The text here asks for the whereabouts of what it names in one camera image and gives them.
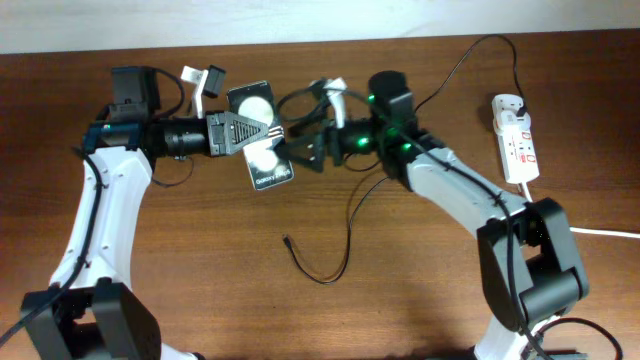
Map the black Galaxy smartphone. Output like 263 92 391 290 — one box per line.
227 81 294 191

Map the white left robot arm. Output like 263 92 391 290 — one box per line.
19 66 282 359

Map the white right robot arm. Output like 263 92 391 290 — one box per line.
275 71 590 359

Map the white USB charger plug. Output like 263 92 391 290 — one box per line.
491 94 531 135

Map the white power strip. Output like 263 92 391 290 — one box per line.
496 127 540 184

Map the black USB charging cable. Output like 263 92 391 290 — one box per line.
282 34 528 286

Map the white power strip cord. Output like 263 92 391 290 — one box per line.
518 181 640 240

